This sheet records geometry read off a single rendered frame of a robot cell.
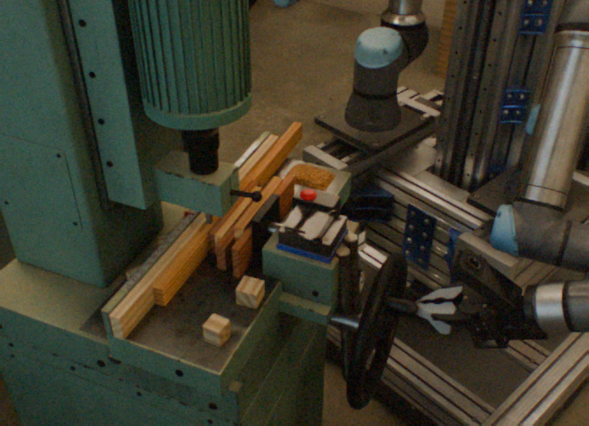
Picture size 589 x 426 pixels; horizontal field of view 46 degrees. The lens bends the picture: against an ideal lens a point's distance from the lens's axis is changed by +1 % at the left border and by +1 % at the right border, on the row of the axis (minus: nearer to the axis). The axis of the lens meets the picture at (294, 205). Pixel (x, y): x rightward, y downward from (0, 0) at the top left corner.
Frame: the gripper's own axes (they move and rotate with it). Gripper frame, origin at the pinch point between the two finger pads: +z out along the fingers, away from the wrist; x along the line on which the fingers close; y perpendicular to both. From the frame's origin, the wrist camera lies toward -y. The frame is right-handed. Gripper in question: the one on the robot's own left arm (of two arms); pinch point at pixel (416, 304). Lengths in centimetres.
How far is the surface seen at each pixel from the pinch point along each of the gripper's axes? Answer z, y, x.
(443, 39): 94, 56, 262
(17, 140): 51, -53, -9
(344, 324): 15.3, 2.5, -1.7
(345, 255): 8.8, -11.5, 0.9
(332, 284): 11.8, -8.2, -2.5
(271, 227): 23.0, -17.8, 3.5
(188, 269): 33.4, -20.4, -9.2
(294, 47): 183, 32, 261
